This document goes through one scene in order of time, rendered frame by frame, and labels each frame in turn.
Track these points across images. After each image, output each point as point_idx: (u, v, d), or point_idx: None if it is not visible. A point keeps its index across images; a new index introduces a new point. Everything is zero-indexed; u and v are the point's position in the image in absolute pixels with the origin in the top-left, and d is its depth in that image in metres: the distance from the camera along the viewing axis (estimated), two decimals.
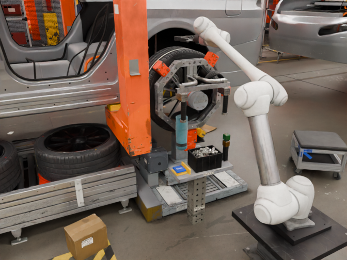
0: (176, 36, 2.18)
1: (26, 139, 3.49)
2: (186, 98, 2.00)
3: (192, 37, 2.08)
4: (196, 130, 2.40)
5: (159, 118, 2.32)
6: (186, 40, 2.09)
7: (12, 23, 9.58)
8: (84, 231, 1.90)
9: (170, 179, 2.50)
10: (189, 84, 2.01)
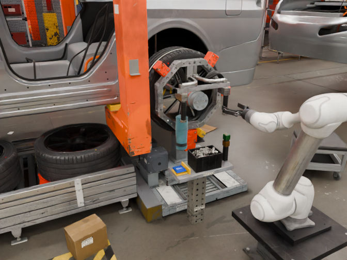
0: (223, 106, 2.07)
1: (26, 139, 3.49)
2: (186, 98, 2.00)
3: (242, 111, 1.99)
4: (196, 130, 2.40)
5: (155, 113, 2.28)
6: (234, 114, 1.98)
7: (12, 23, 9.58)
8: (84, 231, 1.90)
9: (170, 179, 2.50)
10: (189, 84, 2.01)
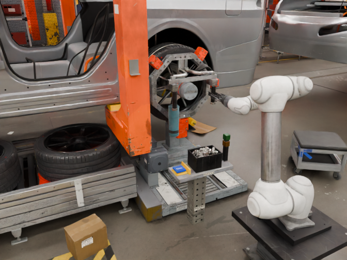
0: (209, 92, 2.39)
1: (26, 139, 3.49)
2: (176, 88, 2.22)
3: (221, 97, 2.26)
4: (187, 119, 2.62)
5: (150, 102, 2.50)
6: (215, 99, 2.28)
7: (12, 23, 9.58)
8: (84, 231, 1.90)
9: None
10: (179, 76, 2.23)
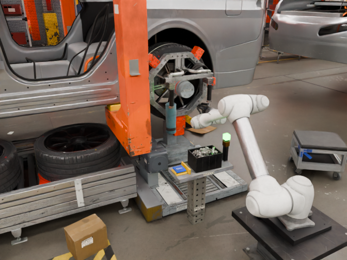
0: None
1: (26, 139, 3.49)
2: (173, 86, 2.26)
3: (203, 110, 2.62)
4: (184, 116, 2.66)
5: None
6: (200, 113, 2.65)
7: (12, 23, 9.58)
8: (84, 231, 1.90)
9: None
10: (176, 74, 2.27)
